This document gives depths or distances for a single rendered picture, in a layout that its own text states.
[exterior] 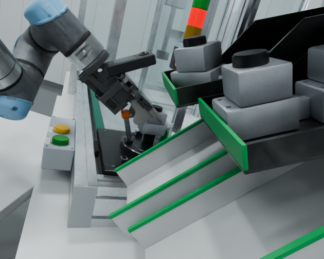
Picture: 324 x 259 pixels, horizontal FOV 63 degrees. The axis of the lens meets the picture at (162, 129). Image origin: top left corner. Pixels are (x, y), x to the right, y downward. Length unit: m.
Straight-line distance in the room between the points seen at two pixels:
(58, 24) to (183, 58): 0.31
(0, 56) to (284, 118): 0.45
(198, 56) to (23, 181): 0.54
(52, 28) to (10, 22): 4.68
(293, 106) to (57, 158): 0.55
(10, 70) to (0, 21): 4.83
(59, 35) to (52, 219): 0.37
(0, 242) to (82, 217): 1.26
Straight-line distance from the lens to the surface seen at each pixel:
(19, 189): 0.70
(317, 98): 0.27
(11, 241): 1.82
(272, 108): 0.24
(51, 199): 0.67
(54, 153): 0.68
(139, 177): 0.50
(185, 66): 0.35
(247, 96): 0.23
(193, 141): 0.48
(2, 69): 0.54
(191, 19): 0.86
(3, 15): 5.34
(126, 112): 0.65
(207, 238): 0.35
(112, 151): 0.67
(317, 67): 0.29
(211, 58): 0.34
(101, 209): 0.59
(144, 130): 0.67
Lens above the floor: 1.26
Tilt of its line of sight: 19 degrees down
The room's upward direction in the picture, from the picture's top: 15 degrees clockwise
